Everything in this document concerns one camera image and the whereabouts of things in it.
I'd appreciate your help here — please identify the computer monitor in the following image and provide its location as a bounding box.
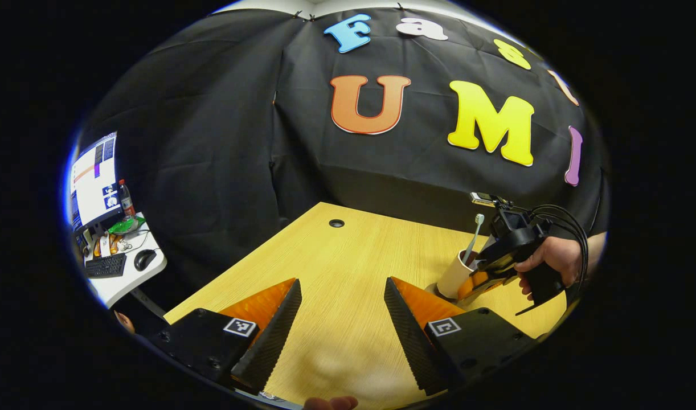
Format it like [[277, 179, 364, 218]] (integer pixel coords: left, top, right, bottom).
[[69, 132, 122, 234]]

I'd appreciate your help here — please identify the green packet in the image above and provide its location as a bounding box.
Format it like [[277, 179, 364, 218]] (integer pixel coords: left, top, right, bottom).
[[108, 216, 146, 235]]

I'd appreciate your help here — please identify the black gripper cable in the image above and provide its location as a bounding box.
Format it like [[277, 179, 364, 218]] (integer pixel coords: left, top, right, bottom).
[[527, 204, 589, 291]]

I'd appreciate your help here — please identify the light wooden desktop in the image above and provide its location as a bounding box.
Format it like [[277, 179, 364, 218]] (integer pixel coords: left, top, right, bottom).
[[165, 202, 568, 410]]

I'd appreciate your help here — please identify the white side desk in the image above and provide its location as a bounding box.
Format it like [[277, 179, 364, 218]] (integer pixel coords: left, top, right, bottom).
[[77, 212, 168, 309]]

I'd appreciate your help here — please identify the orange packet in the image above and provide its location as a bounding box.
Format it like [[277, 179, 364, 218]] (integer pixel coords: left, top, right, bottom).
[[93, 233, 124, 258]]

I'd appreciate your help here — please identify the black keyboard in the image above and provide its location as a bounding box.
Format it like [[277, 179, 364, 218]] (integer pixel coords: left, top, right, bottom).
[[84, 253, 128, 278]]

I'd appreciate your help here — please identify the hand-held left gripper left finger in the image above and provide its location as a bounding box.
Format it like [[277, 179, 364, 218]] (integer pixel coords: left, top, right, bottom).
[[148, 278, 303, 396]]

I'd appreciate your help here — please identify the pale green toothbrush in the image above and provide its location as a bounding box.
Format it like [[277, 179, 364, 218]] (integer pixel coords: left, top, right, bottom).
[[462, 214, 485, 265]]

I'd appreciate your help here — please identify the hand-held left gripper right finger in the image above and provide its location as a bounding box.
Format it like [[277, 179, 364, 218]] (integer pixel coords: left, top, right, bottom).
[[383, 277, 541, 397]]

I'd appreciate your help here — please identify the beige cup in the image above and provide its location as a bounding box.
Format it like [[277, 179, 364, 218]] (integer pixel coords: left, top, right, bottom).
[[436, 249, 485, 301]]

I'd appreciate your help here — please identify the plastic drink bottle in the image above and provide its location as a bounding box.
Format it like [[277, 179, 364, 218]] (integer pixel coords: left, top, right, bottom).
[[118, 179, 137, 220]]

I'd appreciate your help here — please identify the black backdrop cloth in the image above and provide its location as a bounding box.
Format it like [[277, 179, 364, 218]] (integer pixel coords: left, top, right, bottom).
[[77, 7, 608, 297]]

